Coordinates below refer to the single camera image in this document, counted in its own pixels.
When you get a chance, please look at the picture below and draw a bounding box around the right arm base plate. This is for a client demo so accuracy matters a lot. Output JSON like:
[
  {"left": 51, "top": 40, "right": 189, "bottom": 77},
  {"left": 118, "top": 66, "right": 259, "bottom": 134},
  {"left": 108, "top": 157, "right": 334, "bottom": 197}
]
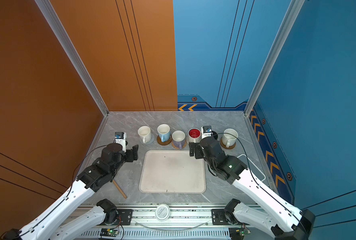
[{"left": 211, "top": 209, "right": 238, "bottom": 226}]

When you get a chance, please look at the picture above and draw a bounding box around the glossy brown round coaster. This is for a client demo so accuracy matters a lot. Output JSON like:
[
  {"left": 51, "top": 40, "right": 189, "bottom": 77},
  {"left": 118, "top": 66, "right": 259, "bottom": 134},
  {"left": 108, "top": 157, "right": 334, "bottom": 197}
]
[{"left": 157, "top": 136, "right": 172, "bottom": 146}]

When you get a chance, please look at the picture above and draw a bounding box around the circuit board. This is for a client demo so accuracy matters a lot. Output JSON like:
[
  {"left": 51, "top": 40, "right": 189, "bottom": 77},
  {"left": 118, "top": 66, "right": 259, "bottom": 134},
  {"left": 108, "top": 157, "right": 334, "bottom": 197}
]
[
  {"left": 99, "top": 228, "right": 120, "bottom": 239},
  {"left": 229, "top": 228, "right": 247, "bottom": 240}
]

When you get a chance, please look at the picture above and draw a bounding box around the rattan woven coaster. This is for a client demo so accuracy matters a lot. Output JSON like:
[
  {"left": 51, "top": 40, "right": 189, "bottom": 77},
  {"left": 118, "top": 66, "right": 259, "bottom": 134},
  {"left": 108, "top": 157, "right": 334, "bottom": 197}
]
[{"left": 171, "top": 141, "right": 188, "bottom": 150}]

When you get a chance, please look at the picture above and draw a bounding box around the brown cork round coaster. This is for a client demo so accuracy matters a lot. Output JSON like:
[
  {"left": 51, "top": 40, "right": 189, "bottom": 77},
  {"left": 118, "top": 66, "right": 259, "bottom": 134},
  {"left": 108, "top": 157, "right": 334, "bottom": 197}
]
[{"left": 219, "top": 139, "right": 237, "bottom": 150}]

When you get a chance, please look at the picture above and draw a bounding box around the left circuit board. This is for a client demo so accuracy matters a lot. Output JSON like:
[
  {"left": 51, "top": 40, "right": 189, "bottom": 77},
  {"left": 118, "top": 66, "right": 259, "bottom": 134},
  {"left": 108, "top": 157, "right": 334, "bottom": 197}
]
[{"left": 99, "top": 228, "right": 120, "bottom": 239}]

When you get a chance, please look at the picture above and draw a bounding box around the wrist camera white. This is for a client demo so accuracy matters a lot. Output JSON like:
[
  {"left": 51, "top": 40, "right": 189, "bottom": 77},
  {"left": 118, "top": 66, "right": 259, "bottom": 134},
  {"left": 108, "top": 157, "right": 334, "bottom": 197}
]
[
  {"left": 201, "top": 126, "right": 213, "bottom": 139},
  {"left": 114, "top": 132, "right": 128, "bottom": 152}
]

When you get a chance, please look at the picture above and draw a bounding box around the white mug blue handle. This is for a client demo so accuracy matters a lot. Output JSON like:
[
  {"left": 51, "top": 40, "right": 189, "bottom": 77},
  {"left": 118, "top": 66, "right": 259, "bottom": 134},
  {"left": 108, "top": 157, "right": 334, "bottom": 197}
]
[{"left": 157, "top": 124, "right": 171, "bottom": 143}]

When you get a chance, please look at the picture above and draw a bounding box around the black mug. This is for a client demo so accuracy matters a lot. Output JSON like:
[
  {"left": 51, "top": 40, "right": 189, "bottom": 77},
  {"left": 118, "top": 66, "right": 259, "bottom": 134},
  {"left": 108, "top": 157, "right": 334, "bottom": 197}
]
[{"left": 212, "top": 131, "right": 218, "bottom": 140}]

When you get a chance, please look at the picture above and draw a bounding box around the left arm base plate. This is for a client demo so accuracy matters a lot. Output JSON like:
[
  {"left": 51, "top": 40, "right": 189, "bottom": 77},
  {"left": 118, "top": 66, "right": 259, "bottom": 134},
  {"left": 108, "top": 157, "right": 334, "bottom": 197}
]
[{"left": 104, "top": 209, "right": 133, "bottom": 226}]

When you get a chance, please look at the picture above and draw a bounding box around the red inside mug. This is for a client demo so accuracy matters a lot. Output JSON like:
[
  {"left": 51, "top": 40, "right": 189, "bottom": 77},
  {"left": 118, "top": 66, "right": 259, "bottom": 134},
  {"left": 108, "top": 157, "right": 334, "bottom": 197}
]
[{"left": 188, "top": 128, "right": 202, "bottom": 143}]

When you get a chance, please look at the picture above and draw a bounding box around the beige serving tray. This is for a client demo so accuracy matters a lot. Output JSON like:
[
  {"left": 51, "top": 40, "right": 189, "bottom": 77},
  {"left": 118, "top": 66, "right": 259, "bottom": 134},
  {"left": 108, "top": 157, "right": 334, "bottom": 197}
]
[{"left": 139, "top": 150, "right": 206, "bottom": 194}]

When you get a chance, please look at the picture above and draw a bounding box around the white round lid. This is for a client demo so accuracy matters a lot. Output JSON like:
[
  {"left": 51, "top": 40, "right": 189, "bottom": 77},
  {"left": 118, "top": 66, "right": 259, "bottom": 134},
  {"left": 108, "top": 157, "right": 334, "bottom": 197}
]
[{"left": 155, "top": 204, "right": 171, "bottom": 222}]

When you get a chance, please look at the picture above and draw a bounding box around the wooden mallet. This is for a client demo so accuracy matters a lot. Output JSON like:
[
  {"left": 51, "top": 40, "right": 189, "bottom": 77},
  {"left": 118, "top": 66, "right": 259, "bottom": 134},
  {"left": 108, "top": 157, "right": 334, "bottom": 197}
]
[{"left": 113, "top": 180, "right": 128, "bottom": 199}]

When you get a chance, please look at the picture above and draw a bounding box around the white mug purple handle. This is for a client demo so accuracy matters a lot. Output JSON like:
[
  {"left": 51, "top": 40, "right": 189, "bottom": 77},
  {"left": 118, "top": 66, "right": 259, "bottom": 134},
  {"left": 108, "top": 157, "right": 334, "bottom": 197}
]
[{"left": 172, "top": 131, "right": 186, "bottom": 147}]

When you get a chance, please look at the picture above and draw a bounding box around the right circuit board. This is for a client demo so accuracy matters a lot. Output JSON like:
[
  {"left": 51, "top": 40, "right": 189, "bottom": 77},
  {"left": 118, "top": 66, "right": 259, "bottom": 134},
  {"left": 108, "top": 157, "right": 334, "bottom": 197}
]
[{"left": 229, "top": 228, "right": 247, "bottom": 240}]

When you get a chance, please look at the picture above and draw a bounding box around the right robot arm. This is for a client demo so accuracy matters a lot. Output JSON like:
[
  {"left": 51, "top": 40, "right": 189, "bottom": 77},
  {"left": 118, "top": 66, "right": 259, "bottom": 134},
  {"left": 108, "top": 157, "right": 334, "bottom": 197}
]
[{"left": 189, "top": 136, "right": 315, "bottom": 240}]

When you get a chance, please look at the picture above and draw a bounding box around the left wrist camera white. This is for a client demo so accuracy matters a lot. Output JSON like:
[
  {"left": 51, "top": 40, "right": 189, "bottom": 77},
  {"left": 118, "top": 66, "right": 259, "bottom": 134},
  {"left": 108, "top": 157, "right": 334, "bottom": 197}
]
[{"left": 114, "top": 132, "right": 128, "bottom": 152}]

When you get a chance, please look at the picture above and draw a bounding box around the white speckled mug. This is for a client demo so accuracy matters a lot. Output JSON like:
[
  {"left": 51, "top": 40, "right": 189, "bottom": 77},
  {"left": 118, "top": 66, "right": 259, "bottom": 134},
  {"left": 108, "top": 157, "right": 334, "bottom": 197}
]
[{"left": 222, "top": 129, "right": 238, "bottom": 146}]

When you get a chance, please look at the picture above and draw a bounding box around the grey woven coaster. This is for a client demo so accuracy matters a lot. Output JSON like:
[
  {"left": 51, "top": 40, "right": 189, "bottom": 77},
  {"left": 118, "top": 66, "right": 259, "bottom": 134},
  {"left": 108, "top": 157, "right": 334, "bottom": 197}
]
[{"left": 140, "top": 135, "right": 155, "bottom": 145}]

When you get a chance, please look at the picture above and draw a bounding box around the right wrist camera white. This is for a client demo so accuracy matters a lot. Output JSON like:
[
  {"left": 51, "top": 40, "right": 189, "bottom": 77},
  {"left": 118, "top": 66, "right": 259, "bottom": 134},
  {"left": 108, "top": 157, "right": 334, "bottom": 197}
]
[{"left": 201, "top": 126, "right": 213, "bottom": 139}]

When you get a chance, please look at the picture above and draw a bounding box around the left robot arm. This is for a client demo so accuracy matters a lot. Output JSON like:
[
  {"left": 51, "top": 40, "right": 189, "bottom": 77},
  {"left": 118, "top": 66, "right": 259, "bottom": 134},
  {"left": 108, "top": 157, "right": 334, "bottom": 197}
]
[{"left": 0, "top": 143, "right": 139, "bottom": 240}]

